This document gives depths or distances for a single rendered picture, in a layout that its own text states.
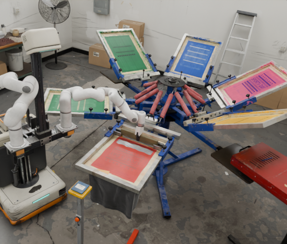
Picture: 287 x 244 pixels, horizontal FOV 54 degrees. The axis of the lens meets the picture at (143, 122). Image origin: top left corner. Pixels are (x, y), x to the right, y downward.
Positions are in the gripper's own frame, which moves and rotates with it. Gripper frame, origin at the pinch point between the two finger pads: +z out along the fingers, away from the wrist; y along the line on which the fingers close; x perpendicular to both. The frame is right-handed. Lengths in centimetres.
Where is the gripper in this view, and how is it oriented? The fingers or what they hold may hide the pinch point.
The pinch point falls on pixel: (138, 138)
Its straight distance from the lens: 268.8
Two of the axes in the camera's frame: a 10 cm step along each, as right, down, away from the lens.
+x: 9.1, 2.9, -3.0
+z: -1.0, 8.5, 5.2
